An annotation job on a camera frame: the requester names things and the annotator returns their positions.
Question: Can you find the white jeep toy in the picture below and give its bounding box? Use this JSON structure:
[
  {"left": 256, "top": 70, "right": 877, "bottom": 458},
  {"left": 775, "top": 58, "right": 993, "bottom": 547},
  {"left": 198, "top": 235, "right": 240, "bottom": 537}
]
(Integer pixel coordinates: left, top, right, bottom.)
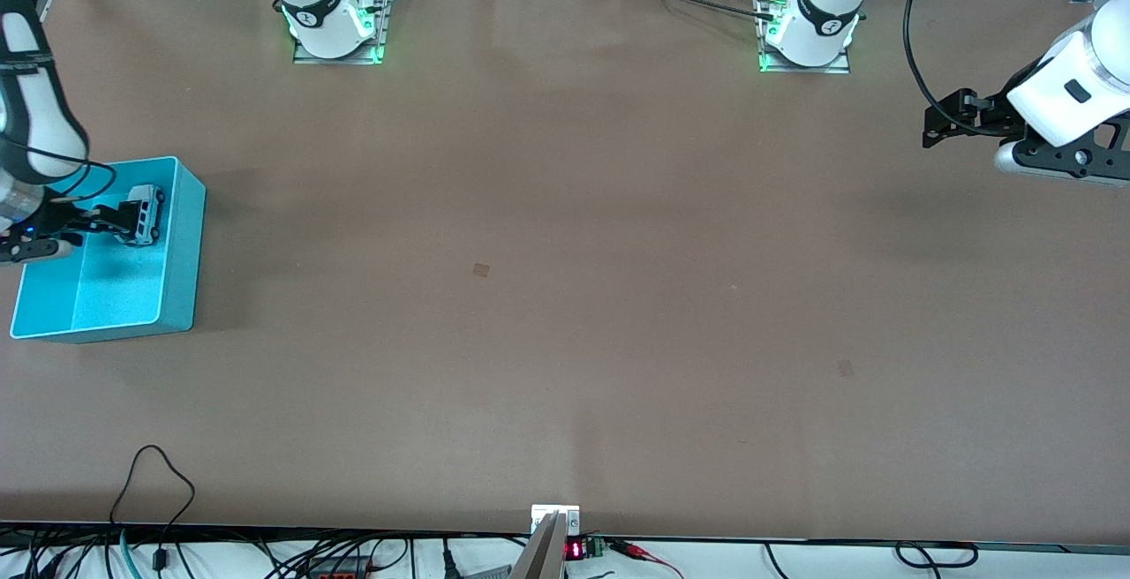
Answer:
[{"left": 124, "top": 183, "right": 167, "bottom": 248}]

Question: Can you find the teal plastic bin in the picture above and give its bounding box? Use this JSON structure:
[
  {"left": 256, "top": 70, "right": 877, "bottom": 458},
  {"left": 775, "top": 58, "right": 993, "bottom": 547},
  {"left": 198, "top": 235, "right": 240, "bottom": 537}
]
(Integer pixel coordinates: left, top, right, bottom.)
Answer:
[{"left": 10, "top": 155, "right": 207, "bottom": 344}]

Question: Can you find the black red power strip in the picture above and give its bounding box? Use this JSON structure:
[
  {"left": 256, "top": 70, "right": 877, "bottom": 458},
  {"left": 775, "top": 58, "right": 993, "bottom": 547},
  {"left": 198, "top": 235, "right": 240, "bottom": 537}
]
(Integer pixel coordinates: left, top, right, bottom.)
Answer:
[{"left": 305, "top": 557, "right": 377, "bottom": 579}]

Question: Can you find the red clip lead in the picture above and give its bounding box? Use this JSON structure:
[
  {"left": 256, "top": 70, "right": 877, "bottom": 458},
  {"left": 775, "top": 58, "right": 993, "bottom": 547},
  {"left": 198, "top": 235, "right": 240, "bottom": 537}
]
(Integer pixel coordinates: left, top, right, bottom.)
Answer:
[{"left": 607, "top": 538, "right": 686, "bottom": 579}]

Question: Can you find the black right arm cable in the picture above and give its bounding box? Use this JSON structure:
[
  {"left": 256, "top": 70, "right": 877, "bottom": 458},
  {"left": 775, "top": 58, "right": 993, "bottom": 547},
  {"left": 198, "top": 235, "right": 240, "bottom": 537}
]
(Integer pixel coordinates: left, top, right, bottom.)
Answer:
[{"left": 25, "top": 0, "right": 118, "bottom": 206}]

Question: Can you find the thin black looped cable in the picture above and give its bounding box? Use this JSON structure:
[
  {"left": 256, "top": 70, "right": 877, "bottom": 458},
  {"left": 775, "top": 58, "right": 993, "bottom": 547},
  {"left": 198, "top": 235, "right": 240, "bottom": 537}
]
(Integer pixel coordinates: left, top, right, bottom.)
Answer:
[{"left": 109, "top": 445, "right": 197, "bottom": 573}]

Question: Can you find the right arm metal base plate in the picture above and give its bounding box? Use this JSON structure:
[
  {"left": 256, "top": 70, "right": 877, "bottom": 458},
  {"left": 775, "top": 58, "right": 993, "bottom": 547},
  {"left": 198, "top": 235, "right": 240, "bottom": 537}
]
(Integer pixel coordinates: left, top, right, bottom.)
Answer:
[{"left": 293, "top": 0, "right": 395, "bottom": 65}]

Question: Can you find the teal cable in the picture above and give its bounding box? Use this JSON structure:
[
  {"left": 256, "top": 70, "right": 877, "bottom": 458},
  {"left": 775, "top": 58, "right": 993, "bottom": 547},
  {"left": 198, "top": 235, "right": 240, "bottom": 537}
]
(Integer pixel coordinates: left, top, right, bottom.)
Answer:
[{"left": 118, "top": 529, "right": 145, "bottom": 579}]

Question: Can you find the coiled black cable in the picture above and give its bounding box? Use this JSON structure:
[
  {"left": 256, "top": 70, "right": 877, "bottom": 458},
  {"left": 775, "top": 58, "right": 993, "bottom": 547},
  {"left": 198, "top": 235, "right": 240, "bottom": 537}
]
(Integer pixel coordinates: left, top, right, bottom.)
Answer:
[{"left": 894, "top": 542, "right": 980, "bottom": 570}]

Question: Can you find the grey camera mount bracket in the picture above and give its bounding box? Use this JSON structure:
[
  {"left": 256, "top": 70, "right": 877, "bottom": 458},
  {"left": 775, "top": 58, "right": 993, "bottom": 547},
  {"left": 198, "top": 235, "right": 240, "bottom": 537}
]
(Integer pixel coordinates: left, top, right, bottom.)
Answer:
[{"left": 510, "top": 504, "right": 582, "bottom": 579}]

